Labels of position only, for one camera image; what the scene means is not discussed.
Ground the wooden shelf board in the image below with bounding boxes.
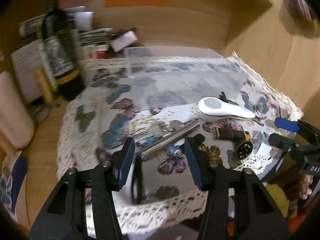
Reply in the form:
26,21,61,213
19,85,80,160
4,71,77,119
226,0,273,45

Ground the brown hanging object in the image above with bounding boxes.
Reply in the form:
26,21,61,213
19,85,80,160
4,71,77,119
279,0,319,39

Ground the butterfly print lace tablecloth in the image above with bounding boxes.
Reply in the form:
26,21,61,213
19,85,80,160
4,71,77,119
56,55,303,235

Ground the dark brown gold tube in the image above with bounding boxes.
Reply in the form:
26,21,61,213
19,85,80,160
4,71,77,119
211,127,252,142

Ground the yellow rolled tube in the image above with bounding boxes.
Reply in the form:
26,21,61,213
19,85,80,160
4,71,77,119
34,68,54,105

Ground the white handheld massager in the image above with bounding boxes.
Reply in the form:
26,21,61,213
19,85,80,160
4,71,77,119
197,97,255,122

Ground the white paper sheet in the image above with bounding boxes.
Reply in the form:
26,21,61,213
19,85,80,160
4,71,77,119
11,41,42,103

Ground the dark wine bottle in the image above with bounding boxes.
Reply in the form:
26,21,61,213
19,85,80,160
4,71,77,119
41,0,85,101

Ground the blue patterned bag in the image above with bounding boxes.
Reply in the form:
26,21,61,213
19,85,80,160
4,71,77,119
1,150,28,223

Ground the stack of books and papers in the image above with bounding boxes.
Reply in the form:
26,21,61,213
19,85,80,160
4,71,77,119
18,6,115,49

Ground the yellow cloth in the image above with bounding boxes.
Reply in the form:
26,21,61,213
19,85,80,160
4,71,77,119
265,184,297,219

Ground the silver metal cylinder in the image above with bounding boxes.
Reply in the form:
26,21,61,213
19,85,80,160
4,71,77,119
140,119,200,161

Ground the person's right hand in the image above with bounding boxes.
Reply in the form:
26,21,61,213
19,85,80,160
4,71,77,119
296,173,313,200

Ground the clear plastic box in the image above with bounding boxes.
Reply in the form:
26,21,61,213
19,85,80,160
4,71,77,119
124,46,247,110

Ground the white purple small box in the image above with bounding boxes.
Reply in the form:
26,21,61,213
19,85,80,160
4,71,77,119
110,31,138,52

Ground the white cylindrical container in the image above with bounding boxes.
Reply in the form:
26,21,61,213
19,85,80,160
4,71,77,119
1,71,35,150

